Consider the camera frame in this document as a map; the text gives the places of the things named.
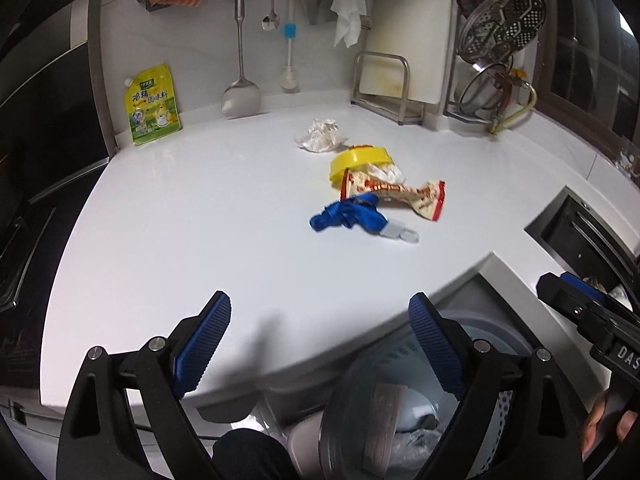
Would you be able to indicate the person's leg dark trousers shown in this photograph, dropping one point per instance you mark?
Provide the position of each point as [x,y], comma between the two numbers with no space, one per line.
[255,455]

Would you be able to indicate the dark kitchen sink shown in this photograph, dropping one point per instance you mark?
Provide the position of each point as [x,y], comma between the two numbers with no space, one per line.
[580,230]

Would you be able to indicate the grey plastic clip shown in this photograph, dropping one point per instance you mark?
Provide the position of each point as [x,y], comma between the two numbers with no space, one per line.
[397,232]

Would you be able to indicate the white tissue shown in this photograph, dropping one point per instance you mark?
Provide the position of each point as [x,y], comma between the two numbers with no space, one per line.
[382,172]
[320,135]

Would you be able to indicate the yellow plastic lid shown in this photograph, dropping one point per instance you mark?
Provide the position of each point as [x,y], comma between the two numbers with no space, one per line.
[355,157]

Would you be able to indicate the glass pot lid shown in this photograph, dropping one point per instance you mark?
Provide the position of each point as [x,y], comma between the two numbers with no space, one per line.
[477,90]

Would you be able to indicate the person's right hand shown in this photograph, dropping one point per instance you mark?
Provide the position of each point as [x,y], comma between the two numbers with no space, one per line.
[595,425]

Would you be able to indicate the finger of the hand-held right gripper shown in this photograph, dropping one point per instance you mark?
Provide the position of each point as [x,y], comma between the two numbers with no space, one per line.
[565,295]
[595,292]

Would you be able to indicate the grey perforated wastebasket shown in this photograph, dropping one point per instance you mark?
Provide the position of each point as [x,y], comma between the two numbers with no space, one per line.
[380,355]

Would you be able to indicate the white cutting board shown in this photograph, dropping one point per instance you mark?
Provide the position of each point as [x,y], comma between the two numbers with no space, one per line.
[405,10]

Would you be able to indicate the white hanging cloth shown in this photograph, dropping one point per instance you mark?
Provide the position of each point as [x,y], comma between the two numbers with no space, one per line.
[347,10]

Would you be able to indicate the metal cutting board holder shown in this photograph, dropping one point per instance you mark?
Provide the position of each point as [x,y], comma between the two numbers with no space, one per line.
[404,105]

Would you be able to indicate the yellow seasoning pouch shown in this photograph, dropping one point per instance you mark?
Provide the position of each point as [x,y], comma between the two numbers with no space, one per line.
[152,110]

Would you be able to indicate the metal steamer plate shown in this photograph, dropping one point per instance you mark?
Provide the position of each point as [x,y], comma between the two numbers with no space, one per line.
[502,25]

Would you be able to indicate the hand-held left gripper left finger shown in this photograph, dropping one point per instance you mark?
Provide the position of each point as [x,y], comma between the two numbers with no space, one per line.
[202,345]

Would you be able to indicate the black gas stove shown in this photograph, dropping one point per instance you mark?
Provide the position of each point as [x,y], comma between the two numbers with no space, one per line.
[30,270]

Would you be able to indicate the metal dish rack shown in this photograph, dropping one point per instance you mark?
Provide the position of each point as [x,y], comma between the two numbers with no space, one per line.
[450,85]

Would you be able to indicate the red beige snack wrapper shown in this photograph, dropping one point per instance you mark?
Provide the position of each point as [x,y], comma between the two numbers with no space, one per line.
[400,195]

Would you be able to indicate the blue white bottle brush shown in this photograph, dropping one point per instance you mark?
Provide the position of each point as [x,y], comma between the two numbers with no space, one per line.
[289,30]

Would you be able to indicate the gas valve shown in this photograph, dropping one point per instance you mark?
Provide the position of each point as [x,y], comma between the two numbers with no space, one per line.
[510,80]

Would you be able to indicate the printed glass cup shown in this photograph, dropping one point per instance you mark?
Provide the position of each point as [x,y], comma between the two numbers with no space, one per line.
[630,157]

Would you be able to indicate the white bowl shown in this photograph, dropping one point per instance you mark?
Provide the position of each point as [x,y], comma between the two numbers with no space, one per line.
[617,296]

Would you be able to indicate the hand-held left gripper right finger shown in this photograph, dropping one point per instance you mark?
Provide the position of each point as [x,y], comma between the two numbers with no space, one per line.
[440,345]

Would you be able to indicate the white plastic bin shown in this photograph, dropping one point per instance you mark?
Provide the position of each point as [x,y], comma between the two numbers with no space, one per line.
[302,450]

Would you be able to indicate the dark window frame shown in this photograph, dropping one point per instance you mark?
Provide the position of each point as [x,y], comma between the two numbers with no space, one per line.
[585,60]

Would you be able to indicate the metal spatula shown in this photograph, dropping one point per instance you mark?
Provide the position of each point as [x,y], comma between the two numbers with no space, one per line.
[242,100]

